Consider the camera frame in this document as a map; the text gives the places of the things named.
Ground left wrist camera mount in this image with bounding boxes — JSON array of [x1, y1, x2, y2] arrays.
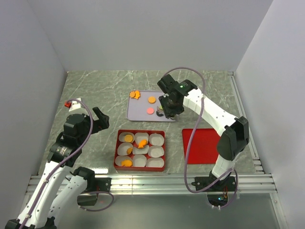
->
[[64, 100, 83, 114]]

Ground white paper cup middle right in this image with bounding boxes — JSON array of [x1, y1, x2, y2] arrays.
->
[[148, 146, 164, 158]]

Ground orange fish cookie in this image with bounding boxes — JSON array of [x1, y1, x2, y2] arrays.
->
[[121, 159, 133, 167], [138, 139, 148, 149]]

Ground orange flower cookie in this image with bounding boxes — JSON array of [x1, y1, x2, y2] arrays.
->
[[129, 91, 135, 98]]

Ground pink macaron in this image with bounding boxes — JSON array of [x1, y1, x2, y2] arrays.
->
[[146, 107, 155, 115]]

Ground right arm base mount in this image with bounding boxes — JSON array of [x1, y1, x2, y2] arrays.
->
[[192, 176, 239, 209]]

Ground red box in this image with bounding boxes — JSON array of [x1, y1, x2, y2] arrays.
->
[[113, 129, 166, 172]]

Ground aluminium rail frame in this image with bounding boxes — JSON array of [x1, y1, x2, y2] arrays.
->
[[39, 70, 277, 195]]

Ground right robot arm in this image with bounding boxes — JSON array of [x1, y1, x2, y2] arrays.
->
[[157, 74, 249, 190]]

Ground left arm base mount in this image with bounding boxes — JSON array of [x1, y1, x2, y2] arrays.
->
[[77, 177, 112, 207]]

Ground white paper cup middle left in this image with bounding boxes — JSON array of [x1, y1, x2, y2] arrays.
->
[[117, 142, 133, 156]]

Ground white paper cup top middle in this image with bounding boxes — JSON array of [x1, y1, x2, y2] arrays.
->
[[134, 132, 149, 145]]

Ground white paper cup bottom right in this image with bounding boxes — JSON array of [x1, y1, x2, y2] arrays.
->
[[146, 157, 164, 168]]

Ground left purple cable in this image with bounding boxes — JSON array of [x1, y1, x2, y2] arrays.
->
[[18, 97, 115, 229]]

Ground red box lid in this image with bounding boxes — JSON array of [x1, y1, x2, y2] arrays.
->
[[188, 128, 220, 165]]

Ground white paper cup bottom left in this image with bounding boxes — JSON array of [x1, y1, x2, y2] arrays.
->
[[114, 156, 132, 167]]

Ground metal tongs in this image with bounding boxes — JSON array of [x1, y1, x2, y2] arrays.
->
[[156, 106, 179, 121]]

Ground orange round sandwich cookie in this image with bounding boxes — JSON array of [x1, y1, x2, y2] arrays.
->
[[148, 96, 156, 104]]

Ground white paper cup top left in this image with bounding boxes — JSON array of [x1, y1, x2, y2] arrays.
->
[[119, 132, 135, 143]]

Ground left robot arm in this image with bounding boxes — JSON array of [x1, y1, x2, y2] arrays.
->
[[5, 107, 109, 229]]

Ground orange fish cookie corner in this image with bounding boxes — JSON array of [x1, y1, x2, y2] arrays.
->
[[134, 91, 141, 100]]

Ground white paper cup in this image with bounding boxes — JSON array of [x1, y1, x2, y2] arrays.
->
[[117, 142, 133, 156], [146, 157, 164, 168], [149, 133, 164, 146], [134, 132, 149, 145], [148, 146, 164, 158], [119, 132, 135, 143], [132, 155, 147, 167], [114, 156, 132, 167], [132, 145, 149, 155]]

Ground orange dotted round cookie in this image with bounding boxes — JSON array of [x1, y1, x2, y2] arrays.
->
[[124, 134, 134, 143]]

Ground orange swirl cookie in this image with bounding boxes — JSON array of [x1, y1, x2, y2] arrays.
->
[[126, 147, 133, 155]]

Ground white paper cup centre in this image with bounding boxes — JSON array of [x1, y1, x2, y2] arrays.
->
[[132, 145, 149, 155]]

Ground lavender tray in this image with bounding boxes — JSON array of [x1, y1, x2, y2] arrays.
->
[[126, 90, 176, 122]]

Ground white paper cup top right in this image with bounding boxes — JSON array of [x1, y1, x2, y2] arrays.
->
[[149, 133, 164, 146]]

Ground white paper cup bottom middle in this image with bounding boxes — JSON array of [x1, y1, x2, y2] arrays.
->
[[132, 155, 147, 167]]

